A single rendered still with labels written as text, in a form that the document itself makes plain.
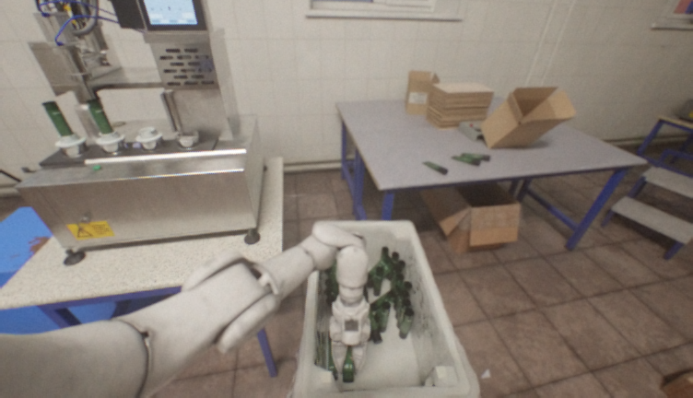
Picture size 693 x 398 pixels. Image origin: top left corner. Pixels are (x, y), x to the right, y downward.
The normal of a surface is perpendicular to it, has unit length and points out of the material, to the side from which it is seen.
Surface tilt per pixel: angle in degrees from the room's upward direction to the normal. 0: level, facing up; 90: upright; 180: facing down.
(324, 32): 90
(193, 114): 90
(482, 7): 90
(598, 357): 0
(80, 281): 0
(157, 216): 90
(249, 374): 0
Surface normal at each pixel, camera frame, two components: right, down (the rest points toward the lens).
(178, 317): 0.61, -0.76
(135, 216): 0.19, 0.54
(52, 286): 0.03, -0.84
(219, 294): 0.52, -0.71
